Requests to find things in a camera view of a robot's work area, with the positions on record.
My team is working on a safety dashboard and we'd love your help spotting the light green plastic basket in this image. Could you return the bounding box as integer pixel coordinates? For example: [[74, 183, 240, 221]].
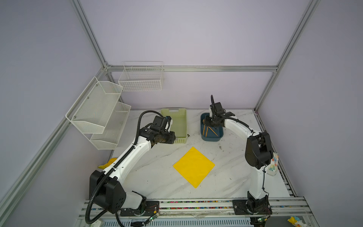
[[161, 108, 188, 143]]

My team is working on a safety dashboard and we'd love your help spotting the yellow paper napkin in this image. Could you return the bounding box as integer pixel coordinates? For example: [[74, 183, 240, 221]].
[[173, 147, 215, 188]]

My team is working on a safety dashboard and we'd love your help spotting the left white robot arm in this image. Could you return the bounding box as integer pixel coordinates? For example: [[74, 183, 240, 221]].
[[88, 111, 176, 214]]

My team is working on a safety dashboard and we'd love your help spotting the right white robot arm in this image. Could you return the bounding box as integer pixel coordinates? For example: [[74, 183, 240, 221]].
[[204, 98, 273, 214]]

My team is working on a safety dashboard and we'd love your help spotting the teal plastic tray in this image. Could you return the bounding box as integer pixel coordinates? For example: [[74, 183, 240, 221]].
[[200, 113, 224, 142]]

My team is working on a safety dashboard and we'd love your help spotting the yellow banana toy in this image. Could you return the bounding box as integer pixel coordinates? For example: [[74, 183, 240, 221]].
[[97, 158, 117, 169]]

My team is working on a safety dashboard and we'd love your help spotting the white two-tier mesh shelf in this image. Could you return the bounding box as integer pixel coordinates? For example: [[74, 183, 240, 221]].
[[65, 77, 131, 150]]

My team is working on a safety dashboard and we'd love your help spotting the colourful small carton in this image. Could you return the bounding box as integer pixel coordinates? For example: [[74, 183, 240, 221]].
[[267, 152, 279, 176]]

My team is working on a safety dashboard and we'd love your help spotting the small yellow toy figure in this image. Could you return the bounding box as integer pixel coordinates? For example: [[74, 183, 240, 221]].
[[287, 216, 308, 227]]

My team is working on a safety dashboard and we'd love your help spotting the white wire wall basket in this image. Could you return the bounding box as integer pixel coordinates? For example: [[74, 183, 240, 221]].
[[118, 61, 164, 92]]

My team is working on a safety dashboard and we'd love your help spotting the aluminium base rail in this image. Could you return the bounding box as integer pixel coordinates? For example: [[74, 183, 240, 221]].
[[99, 197, 319, 227]]

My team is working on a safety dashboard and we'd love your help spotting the left black corrugated cable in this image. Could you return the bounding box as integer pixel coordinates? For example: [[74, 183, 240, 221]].
[[85, 110, 165, 225]]

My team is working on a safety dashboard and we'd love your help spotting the aluminium cage frame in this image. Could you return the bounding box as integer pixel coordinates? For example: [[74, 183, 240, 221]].
[[1, 1, 320, 226]]

